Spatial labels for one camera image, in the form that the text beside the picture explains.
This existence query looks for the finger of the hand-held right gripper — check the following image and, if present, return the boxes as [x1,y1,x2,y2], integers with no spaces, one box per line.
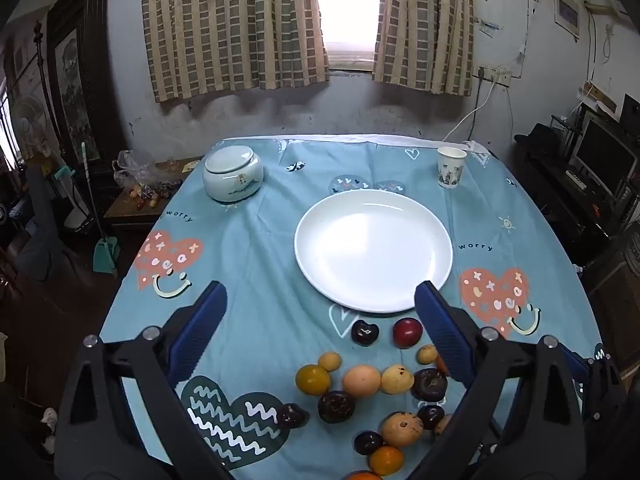
[560,343,627,429]

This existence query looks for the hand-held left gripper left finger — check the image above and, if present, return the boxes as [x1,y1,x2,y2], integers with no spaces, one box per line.
[54,280,236,480]

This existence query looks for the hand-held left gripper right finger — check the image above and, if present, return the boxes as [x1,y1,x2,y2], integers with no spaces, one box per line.
[414,280,586,480]

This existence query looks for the pale yellow round fruit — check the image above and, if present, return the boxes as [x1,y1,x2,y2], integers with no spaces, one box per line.
[381,364,415,395]

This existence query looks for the large peach-coloured fruit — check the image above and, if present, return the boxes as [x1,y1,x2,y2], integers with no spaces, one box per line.
[342,364,382,399]

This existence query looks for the white round plate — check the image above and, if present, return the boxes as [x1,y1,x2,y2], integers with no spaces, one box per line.
[294,189,454,314]

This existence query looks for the yellow dark-spotted fruit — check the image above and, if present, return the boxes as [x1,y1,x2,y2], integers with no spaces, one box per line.
[382,411,424,448]

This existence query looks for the yellow-green tomato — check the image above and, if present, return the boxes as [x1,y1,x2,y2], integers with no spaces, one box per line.
[295,364,332,396]

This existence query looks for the small dark cherry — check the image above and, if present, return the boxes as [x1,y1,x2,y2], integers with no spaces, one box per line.
[277,403,309,430]

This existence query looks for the small dark plum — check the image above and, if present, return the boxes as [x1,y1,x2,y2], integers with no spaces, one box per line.
[354,431,384,456]

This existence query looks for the orange tomato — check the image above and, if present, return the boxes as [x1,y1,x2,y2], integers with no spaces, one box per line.
[369,445,405,477]

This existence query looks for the small fruits in bag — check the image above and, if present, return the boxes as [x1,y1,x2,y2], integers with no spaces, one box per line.
[131,185,173,211]

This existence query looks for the red plum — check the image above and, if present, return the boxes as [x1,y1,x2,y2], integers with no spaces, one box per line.
[392,318,424,349]

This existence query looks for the dark purple plum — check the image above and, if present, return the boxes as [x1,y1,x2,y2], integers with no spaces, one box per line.
[351,319,380,347]

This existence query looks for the wooden side table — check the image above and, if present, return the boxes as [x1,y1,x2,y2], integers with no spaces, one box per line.
[103,156,206,241]

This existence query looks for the pale green ceramic jar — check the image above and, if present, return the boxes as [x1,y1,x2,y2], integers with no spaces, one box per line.
[202,157,264,204]

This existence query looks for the printed paper cup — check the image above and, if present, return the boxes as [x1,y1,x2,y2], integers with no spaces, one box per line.
[437,146,468,189]

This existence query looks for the pale green jar lid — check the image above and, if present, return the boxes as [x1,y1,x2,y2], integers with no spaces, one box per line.
[205,145,254,176]

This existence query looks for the clear plastic bag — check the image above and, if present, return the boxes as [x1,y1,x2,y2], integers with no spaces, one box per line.
[112,150,181,211]

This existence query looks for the white and mint floor stand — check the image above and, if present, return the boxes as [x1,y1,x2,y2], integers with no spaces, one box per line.
[54,166,92,232]

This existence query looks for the white crumpled cloth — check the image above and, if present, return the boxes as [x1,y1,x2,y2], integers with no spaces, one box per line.
[42,407,60,453]

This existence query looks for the black computer desk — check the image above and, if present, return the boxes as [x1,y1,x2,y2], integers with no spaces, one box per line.
[520,145,640,261]

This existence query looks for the dark grey chair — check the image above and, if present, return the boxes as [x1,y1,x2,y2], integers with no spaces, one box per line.
[17,165,81,281]

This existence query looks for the black hat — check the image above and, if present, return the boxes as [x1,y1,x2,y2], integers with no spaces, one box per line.
[515,123,563,153]

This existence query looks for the black computer monitor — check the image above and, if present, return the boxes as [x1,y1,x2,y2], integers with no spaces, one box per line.
[570,117,637,201]

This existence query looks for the white standing fan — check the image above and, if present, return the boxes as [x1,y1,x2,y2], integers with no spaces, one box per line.
[10,95,51,158]

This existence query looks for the dark framed painting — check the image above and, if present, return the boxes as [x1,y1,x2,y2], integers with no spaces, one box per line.
[46,0,126,166]

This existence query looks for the cardboard box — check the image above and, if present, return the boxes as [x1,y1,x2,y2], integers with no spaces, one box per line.
[577,82,618,113]

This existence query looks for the black speaker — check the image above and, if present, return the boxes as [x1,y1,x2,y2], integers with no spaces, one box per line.
[620,92,640,126]

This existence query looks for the narrow checked curtain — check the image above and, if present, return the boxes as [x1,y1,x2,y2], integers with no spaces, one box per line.
[372,0,476,97]

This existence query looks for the wide checked curtain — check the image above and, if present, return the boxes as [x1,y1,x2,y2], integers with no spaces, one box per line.
[141,0,331,103]

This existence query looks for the bright window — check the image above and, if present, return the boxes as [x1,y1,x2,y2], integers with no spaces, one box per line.
[312,0,388,73]

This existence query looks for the white power cable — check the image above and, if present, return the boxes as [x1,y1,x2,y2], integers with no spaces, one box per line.
[440,72,501,143]

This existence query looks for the white wall socket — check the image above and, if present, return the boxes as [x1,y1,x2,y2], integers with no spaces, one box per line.
[477,65,513,86]

